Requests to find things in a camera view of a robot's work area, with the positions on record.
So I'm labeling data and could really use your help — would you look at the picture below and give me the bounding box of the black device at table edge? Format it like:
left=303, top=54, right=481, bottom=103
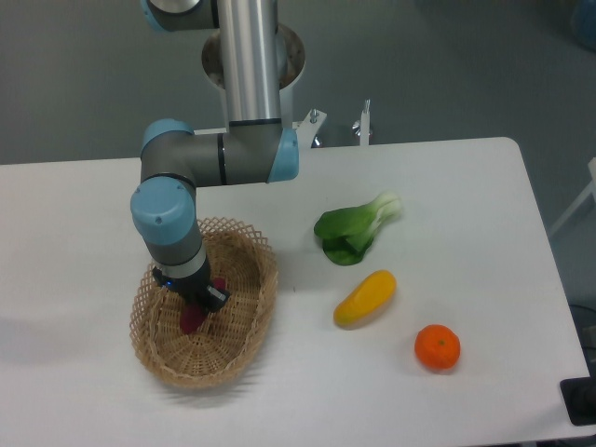
left=560, top=377, right=595, bottom=427

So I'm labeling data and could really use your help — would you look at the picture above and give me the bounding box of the green bok choy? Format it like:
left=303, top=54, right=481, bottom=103
left=313, top=192, right=402, bottom=266

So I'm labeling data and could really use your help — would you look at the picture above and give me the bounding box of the white frame at right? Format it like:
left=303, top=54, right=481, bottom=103
left=547, top=157, right=596, bottom=239

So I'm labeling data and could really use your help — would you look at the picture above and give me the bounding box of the orange mandarin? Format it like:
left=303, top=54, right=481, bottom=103
left=413, top=324, right=461, bottom=370

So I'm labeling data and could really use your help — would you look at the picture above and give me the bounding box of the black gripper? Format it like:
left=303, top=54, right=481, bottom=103
left=152, top=265, right=231, bottom=312

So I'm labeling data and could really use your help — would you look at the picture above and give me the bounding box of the oval wicker basket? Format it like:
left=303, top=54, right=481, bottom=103
left=129, top=217, right=278, bottom=389

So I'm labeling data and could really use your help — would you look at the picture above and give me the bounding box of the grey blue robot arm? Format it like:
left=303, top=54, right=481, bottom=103
left=130, top=1, right=299, bottom=313

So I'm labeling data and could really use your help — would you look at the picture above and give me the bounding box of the purple sweet potato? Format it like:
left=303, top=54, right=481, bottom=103
left=180, top=278, right=226, bottom=334

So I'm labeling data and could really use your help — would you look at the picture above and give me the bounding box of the yellow mango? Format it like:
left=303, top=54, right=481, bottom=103
left=333, top=270, right=398, bottom=328

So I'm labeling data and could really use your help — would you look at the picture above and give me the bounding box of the blue object top right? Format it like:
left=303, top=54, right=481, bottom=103
left=570, top=0, right=595, bottom=50

